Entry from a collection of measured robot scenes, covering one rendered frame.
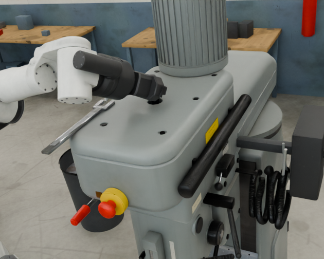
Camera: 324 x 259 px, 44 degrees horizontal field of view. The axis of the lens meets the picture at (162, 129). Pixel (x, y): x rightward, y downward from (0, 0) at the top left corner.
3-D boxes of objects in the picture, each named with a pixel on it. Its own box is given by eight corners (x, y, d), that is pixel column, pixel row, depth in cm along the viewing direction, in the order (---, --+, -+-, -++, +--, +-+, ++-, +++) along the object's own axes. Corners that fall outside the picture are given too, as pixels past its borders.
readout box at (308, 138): (321, 203, 115) (327, 139, 105) (288, 197, 119) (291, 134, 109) (329, 164, 130) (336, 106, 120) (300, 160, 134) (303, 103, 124)
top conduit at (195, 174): (193, 200, 82) (192, 186, 80) (174, 197, 84) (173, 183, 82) (251, 105, 116) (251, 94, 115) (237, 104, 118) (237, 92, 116)
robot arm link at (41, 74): (99, 86, 79) (50, 96, 86) (97, 41, 81) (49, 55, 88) (75, 79, 74) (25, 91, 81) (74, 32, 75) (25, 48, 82)
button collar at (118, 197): (126, 218, 86) (121, 195, 83) (102, 212, 89) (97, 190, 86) (130, 212, 88) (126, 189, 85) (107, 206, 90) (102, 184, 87)
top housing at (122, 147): (173, 222, 83) (164, 156, 76) (71, 198, 94) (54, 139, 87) (238, 118, 119) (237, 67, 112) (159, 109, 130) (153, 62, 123)
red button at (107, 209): (113, 222, 84) (110, 207, 82) (97, 218, 85) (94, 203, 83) (122, 212, 86) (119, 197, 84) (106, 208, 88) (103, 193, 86)
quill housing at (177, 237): (198, 303, 114) (189, 217, 99) (135, 283, 123) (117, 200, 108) (219, 255, 129) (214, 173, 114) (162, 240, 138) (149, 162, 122)
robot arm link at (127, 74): (121, 100, 99) (82, 93, 89) (130, 61, 97) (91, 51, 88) (158, 113, 90) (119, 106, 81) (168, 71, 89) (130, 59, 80)
